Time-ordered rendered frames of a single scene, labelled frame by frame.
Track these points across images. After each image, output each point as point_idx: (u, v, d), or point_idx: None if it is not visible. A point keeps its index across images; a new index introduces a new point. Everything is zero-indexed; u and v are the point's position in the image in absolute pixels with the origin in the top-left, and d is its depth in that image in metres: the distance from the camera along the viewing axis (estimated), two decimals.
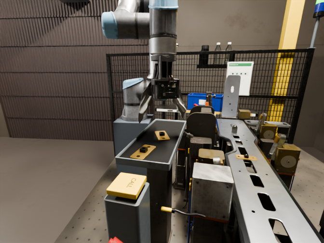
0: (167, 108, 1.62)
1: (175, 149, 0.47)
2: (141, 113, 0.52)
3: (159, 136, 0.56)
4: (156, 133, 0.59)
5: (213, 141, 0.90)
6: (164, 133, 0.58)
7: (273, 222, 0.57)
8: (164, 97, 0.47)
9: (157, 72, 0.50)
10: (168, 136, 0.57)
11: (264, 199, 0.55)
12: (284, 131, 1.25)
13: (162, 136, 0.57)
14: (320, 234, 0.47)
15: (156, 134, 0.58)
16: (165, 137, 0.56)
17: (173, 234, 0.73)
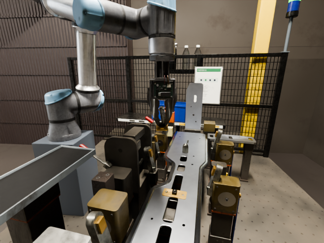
0: (128, 118, 1.47)
1: (1, 215, 0.31)
2: (154, 117, 0.53)
3: (158, 127, 0.55)
4: (157, 124, 0.58)
5: (149, 168, 0.75)
6: (164, 124, 0.57)
7: None
8: (159, 97, 0.47)
9: None
10: (167, 127, 0.55)
11: None
12: (249, 148, 1.09)
13: (162, 127, 0.56)
14: None
15: (156, 125, 0.57)
16: (164, 128, 0.55)
17: None
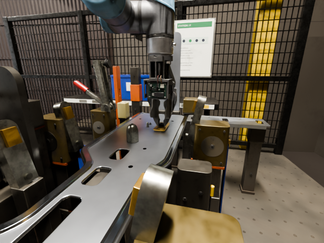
0: (79, 98, 1.01)
1: None
2: (152, 117, 0.54)
3: (157, 127, 0.56)
4: None
5: (7, 176, 0.29)
6: None
7: None
8: (153, 97, 0.48)
9: None
10: (166, 127, 0.55)
11: None
12: (258, 137, 0.63)
13: (161, 127, 0.56)
14: None
15: (157, 125, 0.58)
16: (162, 128, 0.55)
17: None
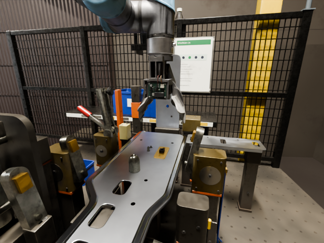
0: (81, 112, 1.03)
1: None
2: (139, 111, 0.54)
3: (157, 153, 0.58)
4: (158, 149, 0.61)
5: (20, 218, 0.31)
6: (164, 150, 0.59)
7: None
8: (153, 97, 0.48)
9: None
10: (166, 154, 0.58)
11: None
12: (254, 159, 0.66)
13: (161, 153, 0.58)
14: None
15: (157, 150, 0.60)
16: (162, 155, 0.57)
17: None
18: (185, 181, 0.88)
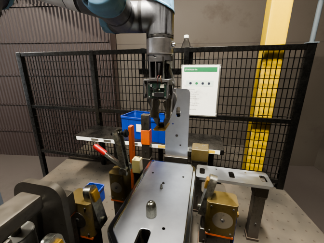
0: (90, 136, 1.06)
1: None
2: (152, 117, 0.54)
3: (157, 127, 0.56)
4: None
5: None
6: None
7: None
8: (153, 97, 0.48)
9: None
10: (166, 127, 0.55)
11: None
12: (262, 193, 0.69)
13: (161, 127, 0.56)
14: None
15: (157, 125, 0.58)
16: (162, 128, 0.55)
17: None
18: (193, 206, 0.91)
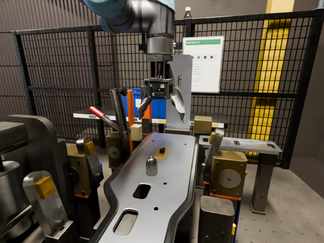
0: (88, 113, 1.02)
1: None
2: (139, 111, 0.54)
3: (157, 153, 0.58)
4: (159, 149, 0.61)
5: (42, 224, 0.30)
6: (165, 150, 0.59)
7: None
8: (153, 97, 0.48)
9: None
10: (166, 154, 0.58)
11: None
12: (269, 161, 0.64)
13: (161, 153, 0.58)
14: None
15: (157, 151, 0.60)
16: (162, 155, 0.57)
17: None
18: (195, 182, 0.87)
